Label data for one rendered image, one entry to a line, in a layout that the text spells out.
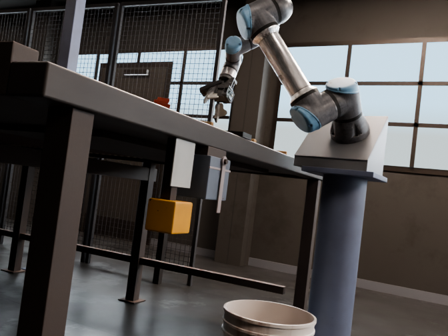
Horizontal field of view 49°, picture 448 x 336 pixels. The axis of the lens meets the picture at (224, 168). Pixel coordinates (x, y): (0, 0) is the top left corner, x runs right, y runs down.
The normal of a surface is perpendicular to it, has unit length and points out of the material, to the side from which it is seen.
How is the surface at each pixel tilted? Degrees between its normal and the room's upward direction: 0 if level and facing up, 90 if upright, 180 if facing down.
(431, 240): 90
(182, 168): 90
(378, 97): 90
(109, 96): 90
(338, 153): 44
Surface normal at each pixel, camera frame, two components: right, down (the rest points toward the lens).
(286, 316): -0.55, -0.16
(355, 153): -0.29, -0.79
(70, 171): 0.90, 0.09
